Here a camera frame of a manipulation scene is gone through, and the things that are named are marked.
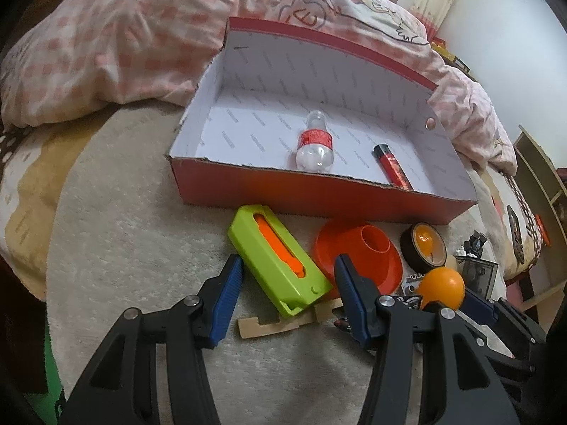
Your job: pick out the grey toy robot figure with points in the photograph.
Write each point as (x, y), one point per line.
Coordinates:
(474, 243)

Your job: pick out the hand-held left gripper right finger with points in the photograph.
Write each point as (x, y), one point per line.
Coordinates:
(350, 303)

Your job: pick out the light wooden shelf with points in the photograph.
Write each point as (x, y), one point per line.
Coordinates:
(538, 177)

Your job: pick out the orange ball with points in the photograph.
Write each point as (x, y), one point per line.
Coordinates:
(443, 287)

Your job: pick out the yellow box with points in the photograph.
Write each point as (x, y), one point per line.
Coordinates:
(438, 44)

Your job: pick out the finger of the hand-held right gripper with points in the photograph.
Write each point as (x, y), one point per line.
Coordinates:
(479, 306)
(509, 360)

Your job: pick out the grey plastic plate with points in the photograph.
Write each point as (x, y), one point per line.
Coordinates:
(480, 274)

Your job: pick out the black yellow long item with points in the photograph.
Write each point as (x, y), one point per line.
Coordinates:
(458, 63)

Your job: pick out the red black lighter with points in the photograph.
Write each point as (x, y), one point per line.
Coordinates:
(392, 166)

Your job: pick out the notched wooden piece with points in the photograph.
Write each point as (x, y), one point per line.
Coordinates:
(254, 326)

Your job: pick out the clear plastic bottle red label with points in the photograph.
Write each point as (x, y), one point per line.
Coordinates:
(314, 146)

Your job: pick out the orange plastic funnel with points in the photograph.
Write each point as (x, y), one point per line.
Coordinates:
(372, 248)

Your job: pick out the beige fleece blanket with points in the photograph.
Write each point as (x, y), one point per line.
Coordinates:
(133, 230)

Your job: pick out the pink checked quilt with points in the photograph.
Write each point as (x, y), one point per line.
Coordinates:
(110, 31)

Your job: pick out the red flat item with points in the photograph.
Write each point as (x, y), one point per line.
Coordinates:
(541, 230)

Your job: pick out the tan round disc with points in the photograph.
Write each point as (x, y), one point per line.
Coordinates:
(452, 262)

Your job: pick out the black tape roll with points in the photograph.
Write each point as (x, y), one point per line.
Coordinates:
(423, 243)

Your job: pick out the red cardboard box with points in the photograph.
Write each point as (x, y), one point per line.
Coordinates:
(265, 113)

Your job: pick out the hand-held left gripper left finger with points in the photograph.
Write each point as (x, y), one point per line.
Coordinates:
(226, 303)

